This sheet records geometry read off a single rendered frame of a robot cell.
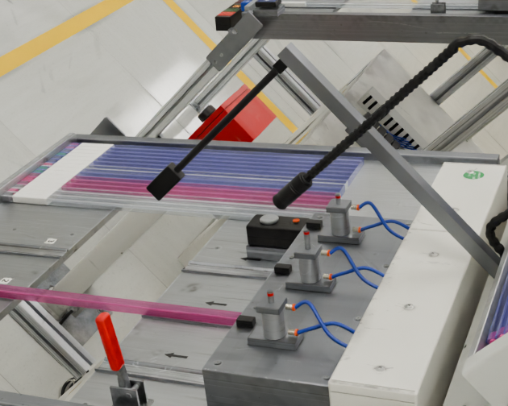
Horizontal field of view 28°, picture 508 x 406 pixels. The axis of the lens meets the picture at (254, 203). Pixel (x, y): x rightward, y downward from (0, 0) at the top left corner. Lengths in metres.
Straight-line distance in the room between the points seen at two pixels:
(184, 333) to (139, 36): 2.35
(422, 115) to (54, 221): 1.67
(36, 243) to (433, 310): 0.63
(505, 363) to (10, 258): 0.78
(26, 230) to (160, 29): 2.14
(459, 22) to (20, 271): 1.23
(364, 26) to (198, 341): 1.30
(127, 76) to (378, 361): 2.40
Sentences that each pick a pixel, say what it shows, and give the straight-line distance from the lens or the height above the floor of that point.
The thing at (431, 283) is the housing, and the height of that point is 1.30.
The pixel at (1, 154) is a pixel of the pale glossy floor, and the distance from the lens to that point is 2.72.
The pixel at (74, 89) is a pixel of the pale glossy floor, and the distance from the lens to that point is 3.04.
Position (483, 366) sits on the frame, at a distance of 0.81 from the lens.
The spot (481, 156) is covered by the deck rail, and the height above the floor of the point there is 1.23.
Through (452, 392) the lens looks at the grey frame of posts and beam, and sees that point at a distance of 0.93.
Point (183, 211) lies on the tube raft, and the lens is 1.41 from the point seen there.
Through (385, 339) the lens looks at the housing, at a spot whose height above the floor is 1.29.
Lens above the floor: 1.81
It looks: 34 degrees down
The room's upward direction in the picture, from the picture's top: 48 degrees clockwise
